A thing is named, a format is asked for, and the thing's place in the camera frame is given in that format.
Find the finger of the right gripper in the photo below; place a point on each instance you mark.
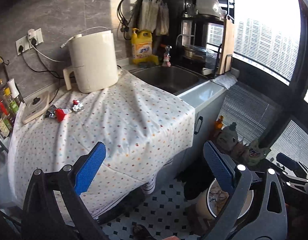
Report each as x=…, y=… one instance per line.
x=288, y=162

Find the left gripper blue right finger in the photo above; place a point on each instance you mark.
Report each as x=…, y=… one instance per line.
x=220, y=168

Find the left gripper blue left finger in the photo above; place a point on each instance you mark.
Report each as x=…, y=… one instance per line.
x=87, y=167

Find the white round trash bin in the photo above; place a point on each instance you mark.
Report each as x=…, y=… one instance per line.
x=211, y=201

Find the orange pump bottle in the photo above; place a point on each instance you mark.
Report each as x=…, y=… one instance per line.
x=218, y=125

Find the polka dot tablecloth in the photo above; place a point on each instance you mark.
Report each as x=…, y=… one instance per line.
x=141, y=126

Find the stainless steel sink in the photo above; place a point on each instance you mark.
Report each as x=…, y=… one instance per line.
x=174, y=80

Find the black spice rack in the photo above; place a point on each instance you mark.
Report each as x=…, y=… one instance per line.
x=10, y=100

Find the cream electric kettle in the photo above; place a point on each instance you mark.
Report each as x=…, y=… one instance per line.
x=93, y=62

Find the wooden cutting board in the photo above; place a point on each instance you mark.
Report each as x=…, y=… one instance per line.
x=227, y=47

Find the black dish rack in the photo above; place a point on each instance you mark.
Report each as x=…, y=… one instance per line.
x=201, y=37

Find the yellow dish detergent bottle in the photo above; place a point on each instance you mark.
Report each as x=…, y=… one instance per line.
x=142, y=47

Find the white bowl on rack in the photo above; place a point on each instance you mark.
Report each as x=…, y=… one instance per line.
x=209, y=7

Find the hanging cloth bags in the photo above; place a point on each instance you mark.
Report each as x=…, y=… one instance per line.
x=154, y=17

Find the wall power socket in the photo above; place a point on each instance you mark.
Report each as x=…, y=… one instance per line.
x=25, y=43

